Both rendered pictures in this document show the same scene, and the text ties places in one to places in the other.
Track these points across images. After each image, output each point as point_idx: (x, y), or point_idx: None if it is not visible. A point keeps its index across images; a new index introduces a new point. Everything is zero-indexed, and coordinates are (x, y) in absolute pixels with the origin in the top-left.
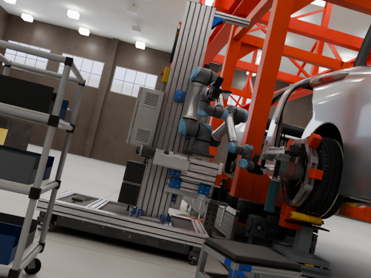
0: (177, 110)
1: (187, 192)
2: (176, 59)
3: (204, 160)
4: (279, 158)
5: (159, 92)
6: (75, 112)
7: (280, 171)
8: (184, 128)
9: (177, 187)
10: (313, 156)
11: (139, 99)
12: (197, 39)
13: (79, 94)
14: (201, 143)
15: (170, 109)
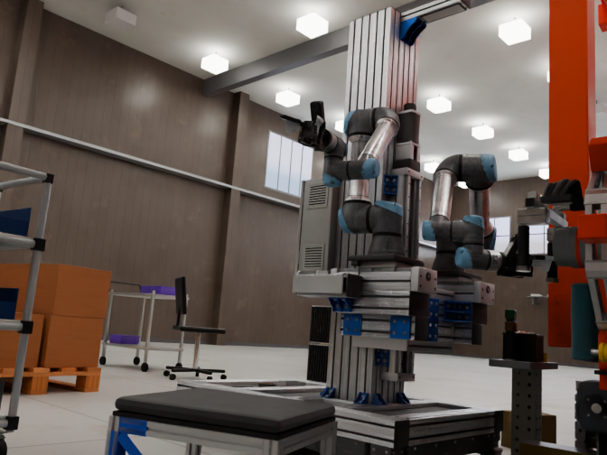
0: None
1: (387, 342)
2: None
3: (386, 270)
4: (519, 221)
5: None
6: (39, 220)
7: (556, 253)
8: (341, 220)
9: (356, 333)
10: (593, 189)
11: (302, 200)
12: (373, 71)
13: (42, 195)
14: (378, 238)
15: None
